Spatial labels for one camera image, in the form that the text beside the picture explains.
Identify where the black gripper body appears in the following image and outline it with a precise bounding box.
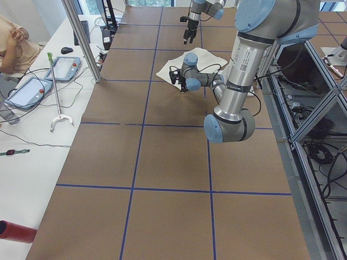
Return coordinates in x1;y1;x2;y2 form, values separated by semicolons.
179;16;198;40
169;69;188;91

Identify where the cream white t-shirt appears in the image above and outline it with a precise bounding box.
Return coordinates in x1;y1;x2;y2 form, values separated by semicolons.
156;48;227;92

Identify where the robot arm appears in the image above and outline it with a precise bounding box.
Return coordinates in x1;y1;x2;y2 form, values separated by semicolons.
179;0;226;44
169;1;320;143

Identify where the far teach pendant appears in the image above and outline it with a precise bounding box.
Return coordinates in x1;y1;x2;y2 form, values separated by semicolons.
49;56;81;82

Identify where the teach pendant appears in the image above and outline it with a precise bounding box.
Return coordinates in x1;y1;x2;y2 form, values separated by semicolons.
5;77;53;109
49;56;81;82

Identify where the black computer mouse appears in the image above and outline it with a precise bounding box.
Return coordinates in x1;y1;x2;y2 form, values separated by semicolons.
61;47;74;55

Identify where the grabber reach tool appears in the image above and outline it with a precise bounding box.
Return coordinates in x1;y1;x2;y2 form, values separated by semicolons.
47;53;74;133

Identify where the near teach pendant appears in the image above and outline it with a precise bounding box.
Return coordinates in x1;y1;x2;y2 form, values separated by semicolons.
5;77;53;109

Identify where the seated person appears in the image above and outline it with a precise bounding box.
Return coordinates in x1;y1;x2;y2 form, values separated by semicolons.
1;16;43;76

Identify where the red smart watch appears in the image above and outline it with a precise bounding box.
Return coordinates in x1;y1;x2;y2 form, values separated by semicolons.
0;149;30;156

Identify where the red bottle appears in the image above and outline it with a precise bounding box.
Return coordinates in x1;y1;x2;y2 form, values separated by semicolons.
1;220;37;243

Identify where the aluminium frame post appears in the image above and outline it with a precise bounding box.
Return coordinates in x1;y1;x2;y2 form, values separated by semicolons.
61;0;101;83

